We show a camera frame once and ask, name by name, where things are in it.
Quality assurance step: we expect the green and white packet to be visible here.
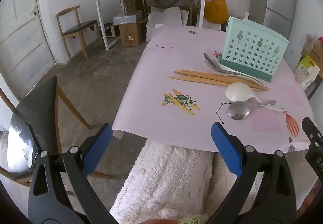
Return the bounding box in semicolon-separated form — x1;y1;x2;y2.
294;55;320;90

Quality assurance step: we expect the long-handled metal spoon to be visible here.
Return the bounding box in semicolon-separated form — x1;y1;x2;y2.
203;53;263;85

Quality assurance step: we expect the yellow plastic bag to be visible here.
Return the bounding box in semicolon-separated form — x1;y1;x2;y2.
204;0;229;24

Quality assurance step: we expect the white round rice spoon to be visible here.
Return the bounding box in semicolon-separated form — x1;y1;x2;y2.
224;82;278;111

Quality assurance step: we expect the open cardboard box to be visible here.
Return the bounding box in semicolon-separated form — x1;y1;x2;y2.
301;35;323;68

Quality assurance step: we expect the white sack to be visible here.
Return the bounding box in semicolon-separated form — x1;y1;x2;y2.
146;6;190;43

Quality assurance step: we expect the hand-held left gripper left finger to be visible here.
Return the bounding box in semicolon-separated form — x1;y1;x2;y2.
28;122;119;224

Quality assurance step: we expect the white plastic spoon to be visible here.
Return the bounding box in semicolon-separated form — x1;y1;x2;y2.
204;61;255;80

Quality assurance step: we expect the wooden chair with dark seat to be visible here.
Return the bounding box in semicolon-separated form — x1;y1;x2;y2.
56;5;104;61

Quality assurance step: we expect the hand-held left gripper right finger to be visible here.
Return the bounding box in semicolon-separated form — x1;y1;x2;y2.
207;122;297;224

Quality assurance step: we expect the plastic-wrapped flat box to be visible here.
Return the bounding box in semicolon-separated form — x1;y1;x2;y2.
113;12;143;25

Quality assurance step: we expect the black-seat wooden chair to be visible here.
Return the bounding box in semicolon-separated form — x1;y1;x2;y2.
0;76;111;194

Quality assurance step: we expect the white fluffy clothing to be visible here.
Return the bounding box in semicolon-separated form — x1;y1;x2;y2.
110;140;215;224

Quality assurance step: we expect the short round metal spoon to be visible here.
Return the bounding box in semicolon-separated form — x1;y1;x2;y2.
227;99;277;121

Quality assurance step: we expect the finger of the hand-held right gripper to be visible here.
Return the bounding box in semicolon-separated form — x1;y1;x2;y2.
302;117;323;149

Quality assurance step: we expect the white panel door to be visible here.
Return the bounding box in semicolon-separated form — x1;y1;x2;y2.
0;0;56;99

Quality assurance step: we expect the brown cardboard box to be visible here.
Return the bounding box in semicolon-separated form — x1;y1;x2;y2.
119;22;147;47

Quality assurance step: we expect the small white appliance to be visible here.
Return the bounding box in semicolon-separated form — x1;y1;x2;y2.
100;23;120;38

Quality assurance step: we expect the teal star-hole utensil holder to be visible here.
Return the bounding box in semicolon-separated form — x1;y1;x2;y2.
219;16;290;82

